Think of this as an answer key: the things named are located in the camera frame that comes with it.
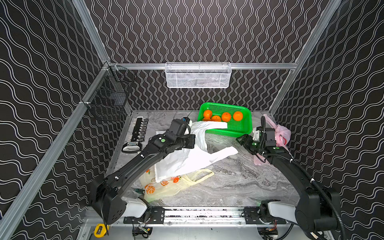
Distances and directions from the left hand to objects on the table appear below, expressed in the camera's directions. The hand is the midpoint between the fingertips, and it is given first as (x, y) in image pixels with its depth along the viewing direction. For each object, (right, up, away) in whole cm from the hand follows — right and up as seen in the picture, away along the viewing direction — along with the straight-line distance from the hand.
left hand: (200, 140), depth 75 cm
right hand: (+23, -1, +11) cm, 26 cm away
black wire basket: (-55, +26, +18) cm, 63 cm away
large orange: (+21, +14, +36) cm, 44 cm away
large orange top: (+29, +15, +36) cm, 49 cm away
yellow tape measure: (-45, -41, -6) cm, 62 cm away
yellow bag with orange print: (-24, -27, +6) cm, 37 cm away
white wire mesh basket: (0, +43, +29) cm, 51 cm away
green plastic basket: (+32, +9, +38) cm, 51 cm away
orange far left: (+7, +17, +38) cm, 43 cm away
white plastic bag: (-10, -11, +5) cm, 16 cm away
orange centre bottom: (+13, +13, +35) cm, 40 cm away
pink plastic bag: (+48, +2, +11) cm, 49 cm away
